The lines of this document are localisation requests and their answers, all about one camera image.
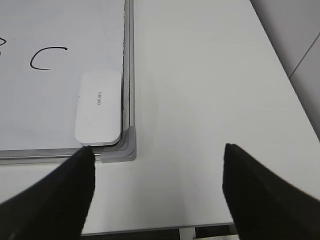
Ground aluminium framed whiteboard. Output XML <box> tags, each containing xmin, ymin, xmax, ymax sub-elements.
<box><xmin>0</xmin><ymin>0</ymin><xmax>136</xmax><ymax>165</ymax></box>

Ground white whiteboard eraser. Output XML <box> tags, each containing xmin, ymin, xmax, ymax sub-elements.
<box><xmin>74</xmin><ymin>70</ymin><xmax>122</xmax><ymax>146</ymax></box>

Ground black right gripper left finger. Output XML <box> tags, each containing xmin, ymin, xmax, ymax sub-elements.
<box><xmin>0</xmin><ymin>146</ymin><xmax>96</xmax><ymax>240</ymax></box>

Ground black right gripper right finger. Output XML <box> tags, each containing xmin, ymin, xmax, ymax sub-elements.
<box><xmin>222</xmin><ymin>143</ymin><xmax>320</xmax><ymax>240</ymax></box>

